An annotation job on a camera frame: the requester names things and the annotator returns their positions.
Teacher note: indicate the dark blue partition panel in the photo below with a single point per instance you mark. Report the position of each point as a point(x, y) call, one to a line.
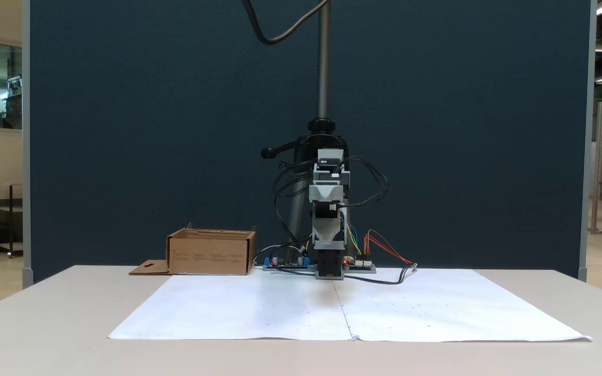
point(123, 130)

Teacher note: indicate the white paper sheet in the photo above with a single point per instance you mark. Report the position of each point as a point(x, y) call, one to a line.
point(447, 308)
point(238, 308)

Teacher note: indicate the black tripod with metal column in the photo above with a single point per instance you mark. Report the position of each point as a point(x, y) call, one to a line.
point(323, 78)

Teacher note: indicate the grey black Koch robot arm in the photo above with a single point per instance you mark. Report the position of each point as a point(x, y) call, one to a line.
point(331, 156)

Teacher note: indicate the circuit board with blue terminals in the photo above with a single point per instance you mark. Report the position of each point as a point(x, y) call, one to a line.
point(285, 267)

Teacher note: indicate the brown cardboard box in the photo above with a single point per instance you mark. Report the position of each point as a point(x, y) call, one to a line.
point(209, 256)

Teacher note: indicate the framed wall window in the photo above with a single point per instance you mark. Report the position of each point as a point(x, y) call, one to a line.
point(6, 83)

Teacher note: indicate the circuit board with white connectors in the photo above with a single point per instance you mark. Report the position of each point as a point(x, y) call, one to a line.
point(363, 268)

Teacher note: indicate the black wheeled cart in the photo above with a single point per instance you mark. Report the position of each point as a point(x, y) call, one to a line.
point(9, 219)

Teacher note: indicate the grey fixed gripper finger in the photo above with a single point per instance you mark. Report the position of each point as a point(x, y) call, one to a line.
point(329, 236)

